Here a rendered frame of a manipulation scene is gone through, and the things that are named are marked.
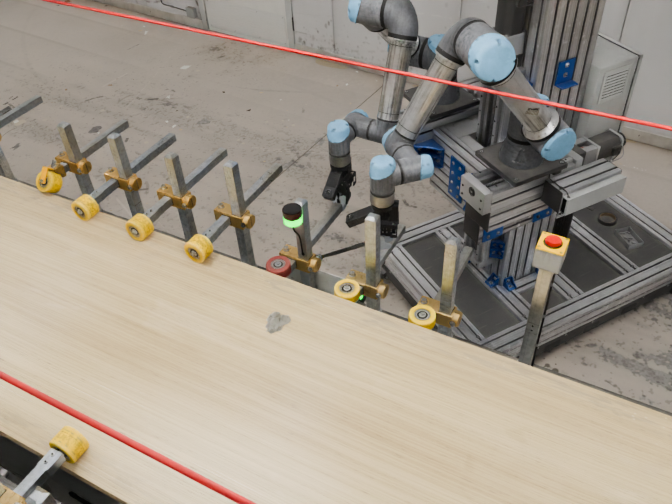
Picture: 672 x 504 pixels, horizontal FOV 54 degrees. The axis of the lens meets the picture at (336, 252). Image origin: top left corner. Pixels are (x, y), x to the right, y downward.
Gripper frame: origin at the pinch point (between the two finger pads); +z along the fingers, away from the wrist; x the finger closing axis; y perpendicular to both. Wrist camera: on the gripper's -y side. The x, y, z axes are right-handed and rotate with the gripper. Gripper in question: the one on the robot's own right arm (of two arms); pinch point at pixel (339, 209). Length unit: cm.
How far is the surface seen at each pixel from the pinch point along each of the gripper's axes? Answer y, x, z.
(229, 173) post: -33, 20, -32
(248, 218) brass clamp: -32.3, 16.6, -14.7
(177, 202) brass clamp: -34, 46, -13
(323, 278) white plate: -29.4, -9.0, 5.4
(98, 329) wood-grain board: -88, 34, -9
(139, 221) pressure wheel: -50, 48, -16
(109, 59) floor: 179, 310, 84
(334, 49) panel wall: 246, 140, 75
